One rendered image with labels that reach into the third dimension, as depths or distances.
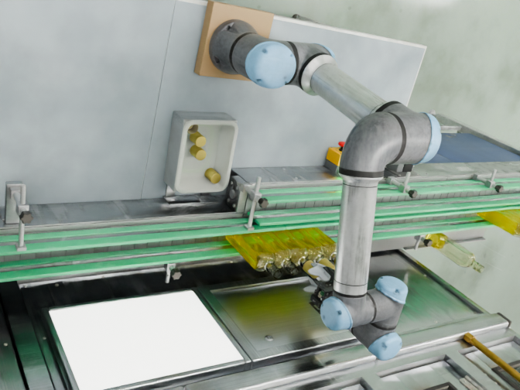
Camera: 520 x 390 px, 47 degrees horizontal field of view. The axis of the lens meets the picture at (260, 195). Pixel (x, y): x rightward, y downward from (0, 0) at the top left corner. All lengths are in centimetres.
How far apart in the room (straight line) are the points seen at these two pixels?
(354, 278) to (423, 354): 54
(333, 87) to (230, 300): 67
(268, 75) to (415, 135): 43
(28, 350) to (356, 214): 82
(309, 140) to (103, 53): 77
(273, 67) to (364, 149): 40
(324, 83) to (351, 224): 42
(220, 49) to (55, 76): 43
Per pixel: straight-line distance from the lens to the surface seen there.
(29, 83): 161
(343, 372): 162
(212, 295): 173
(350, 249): 130
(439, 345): 188
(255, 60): 152
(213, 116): 175
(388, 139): 127
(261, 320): 168
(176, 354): 151
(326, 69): 156
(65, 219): 165
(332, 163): 206
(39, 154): 167
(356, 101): 145
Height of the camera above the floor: 227
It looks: 49 degrees down
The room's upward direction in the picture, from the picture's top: 131 degrees clockwise
